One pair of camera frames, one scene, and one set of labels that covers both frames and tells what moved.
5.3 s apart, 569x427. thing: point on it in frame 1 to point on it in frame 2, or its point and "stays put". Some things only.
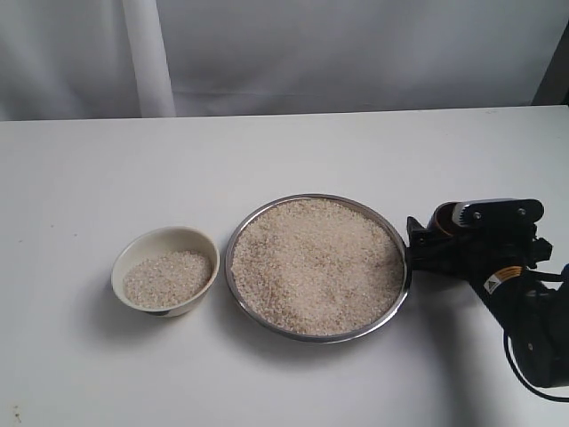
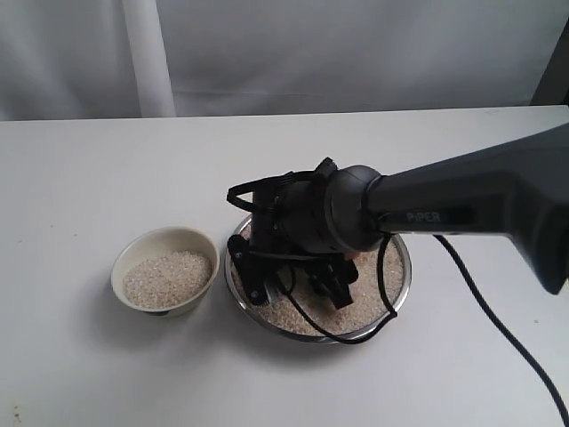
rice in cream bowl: x=166 y=279 stays put
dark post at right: x=554 y=87 stays put
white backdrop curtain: x=122 y=59 stays put
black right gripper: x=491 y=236 to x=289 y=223
